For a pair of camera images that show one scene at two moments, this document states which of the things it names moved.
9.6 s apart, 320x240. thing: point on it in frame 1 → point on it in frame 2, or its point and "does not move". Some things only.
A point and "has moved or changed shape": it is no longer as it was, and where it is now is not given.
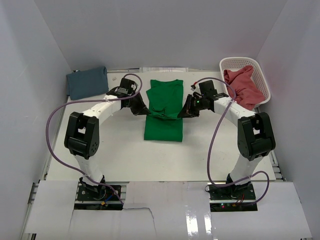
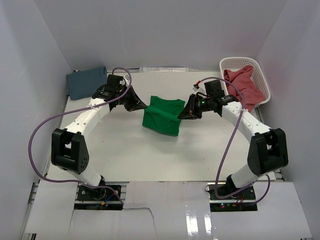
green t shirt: [166, 98] has moved or changed shape
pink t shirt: [248, 94] does not move
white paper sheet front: [166, 209] does not move
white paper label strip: [163, 69] does not move
